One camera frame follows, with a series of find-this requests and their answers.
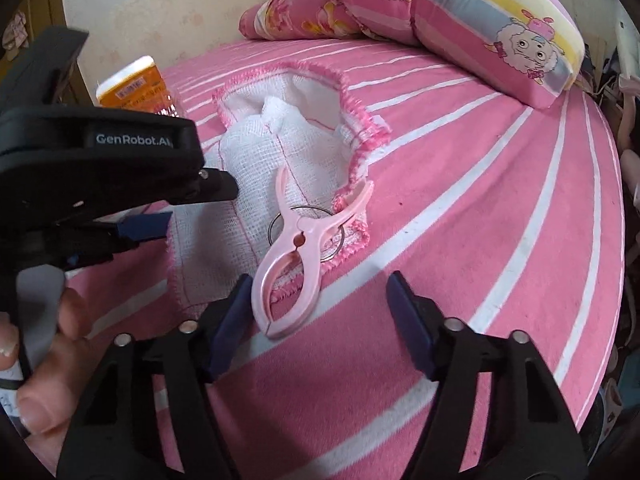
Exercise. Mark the brown wooden door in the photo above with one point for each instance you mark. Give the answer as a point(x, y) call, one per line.
point(47, 0)

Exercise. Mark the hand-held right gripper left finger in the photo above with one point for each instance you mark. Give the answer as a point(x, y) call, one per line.
point(230, 325)

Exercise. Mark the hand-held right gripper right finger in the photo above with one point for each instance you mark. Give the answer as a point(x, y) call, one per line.
point(412, 320)

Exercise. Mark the white gauze cloth pink edge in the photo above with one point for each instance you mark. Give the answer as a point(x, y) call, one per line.
point(260, 140)

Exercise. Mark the orange cardboard box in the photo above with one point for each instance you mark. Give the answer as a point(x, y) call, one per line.
point(135, 87)

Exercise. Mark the person's left hand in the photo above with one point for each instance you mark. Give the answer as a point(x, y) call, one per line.
point(60, 385)

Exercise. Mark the pink floral pillow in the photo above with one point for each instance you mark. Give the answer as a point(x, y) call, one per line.
point(290, 15)

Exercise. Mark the pink plastic clothespin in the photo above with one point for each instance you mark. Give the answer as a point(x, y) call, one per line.
point(290, 255)

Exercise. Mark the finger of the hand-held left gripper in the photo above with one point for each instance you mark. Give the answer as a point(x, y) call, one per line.
point(215, 187)
point(150, 226)

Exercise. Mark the folded pink cartoon quilt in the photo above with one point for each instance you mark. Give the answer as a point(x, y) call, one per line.
point(450, 5)

